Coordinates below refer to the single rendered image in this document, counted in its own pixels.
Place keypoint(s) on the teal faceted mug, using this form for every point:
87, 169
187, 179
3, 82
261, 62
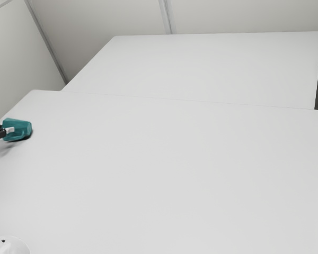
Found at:
19, 129

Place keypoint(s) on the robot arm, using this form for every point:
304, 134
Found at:
8, 247

